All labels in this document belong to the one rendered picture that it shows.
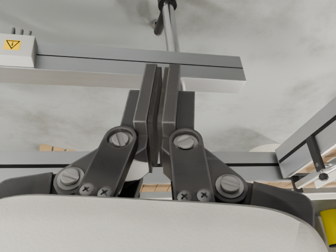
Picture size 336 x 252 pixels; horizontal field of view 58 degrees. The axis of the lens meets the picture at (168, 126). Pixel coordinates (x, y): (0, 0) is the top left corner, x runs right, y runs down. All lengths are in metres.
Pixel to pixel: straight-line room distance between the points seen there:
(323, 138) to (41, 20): 1.33
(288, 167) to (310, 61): 1.29
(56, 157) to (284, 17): 1.35
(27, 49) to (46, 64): 0.07
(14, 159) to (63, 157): 0.12
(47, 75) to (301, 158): 0.80
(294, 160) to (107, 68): 0.64
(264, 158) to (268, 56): 1.08
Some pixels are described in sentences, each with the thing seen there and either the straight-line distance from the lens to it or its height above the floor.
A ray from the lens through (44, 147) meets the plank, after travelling 2.74.
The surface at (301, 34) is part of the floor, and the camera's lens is 1.91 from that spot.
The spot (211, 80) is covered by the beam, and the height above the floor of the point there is 0.55.
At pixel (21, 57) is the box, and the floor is 0.54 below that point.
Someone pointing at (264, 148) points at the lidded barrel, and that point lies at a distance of 3.07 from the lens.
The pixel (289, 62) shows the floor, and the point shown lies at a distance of 2.07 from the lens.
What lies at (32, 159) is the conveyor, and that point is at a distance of 0.86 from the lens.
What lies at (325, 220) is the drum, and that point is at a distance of 6.80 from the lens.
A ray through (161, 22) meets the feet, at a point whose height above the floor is 0.12.
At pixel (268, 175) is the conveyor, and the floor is 0.92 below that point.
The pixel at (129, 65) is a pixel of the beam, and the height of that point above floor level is 0.51.
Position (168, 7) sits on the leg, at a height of 0.17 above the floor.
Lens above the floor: 1.21
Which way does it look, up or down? 29 degrees down
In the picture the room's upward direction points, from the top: 174 degrees clockwise
